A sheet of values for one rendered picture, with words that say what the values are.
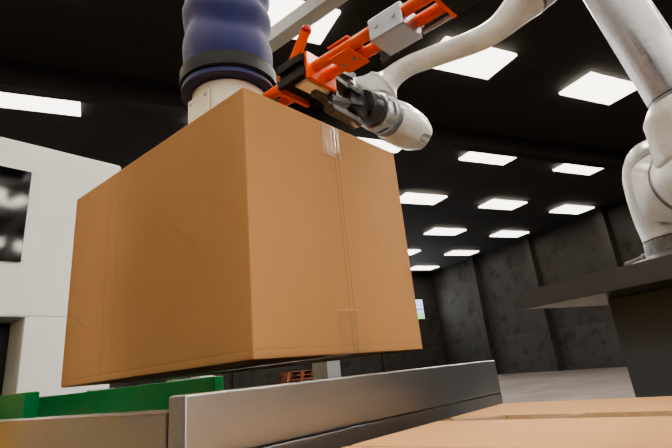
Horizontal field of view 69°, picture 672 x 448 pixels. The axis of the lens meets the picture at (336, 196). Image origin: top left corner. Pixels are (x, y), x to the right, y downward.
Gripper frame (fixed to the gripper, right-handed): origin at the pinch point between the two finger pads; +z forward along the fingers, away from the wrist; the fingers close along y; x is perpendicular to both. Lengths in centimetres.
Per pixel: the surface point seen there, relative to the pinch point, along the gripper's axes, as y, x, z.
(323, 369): 54, 47, -47
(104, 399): 56, 127, -21
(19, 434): 59, 31, 36
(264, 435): 61, -11, 26
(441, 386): 59, -11, -12
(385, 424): 62, -11, 4
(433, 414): 63, -11, -8
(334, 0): -192, 113, -164
